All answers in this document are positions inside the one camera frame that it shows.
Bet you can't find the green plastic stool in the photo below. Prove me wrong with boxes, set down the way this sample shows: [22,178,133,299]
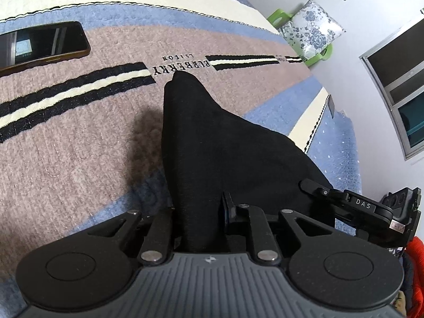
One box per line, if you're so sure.
[266,8,334,66]

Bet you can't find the black pants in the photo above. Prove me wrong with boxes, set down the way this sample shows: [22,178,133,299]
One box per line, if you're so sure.
[161,70,334,253]

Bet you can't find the red cloth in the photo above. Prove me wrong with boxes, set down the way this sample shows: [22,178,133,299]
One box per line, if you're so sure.
[405,236,424,318]

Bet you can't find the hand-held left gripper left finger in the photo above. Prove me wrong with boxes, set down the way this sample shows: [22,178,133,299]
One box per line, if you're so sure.
[87,205,174,266]

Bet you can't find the black smartphone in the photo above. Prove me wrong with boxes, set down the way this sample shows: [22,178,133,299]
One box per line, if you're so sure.
[0,20,91,72]

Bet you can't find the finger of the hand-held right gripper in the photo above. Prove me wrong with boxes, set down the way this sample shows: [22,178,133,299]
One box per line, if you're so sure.
[299,178,348,206]

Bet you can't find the floral grey pillow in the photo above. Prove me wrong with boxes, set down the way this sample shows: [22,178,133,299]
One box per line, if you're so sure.
[279,0,347,62]

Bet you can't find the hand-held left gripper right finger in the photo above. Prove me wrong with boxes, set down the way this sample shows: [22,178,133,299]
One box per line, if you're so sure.
[221,191,332,266]

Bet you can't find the grey framed window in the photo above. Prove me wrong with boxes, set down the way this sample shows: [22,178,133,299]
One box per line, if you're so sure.
[359,16,424,162]

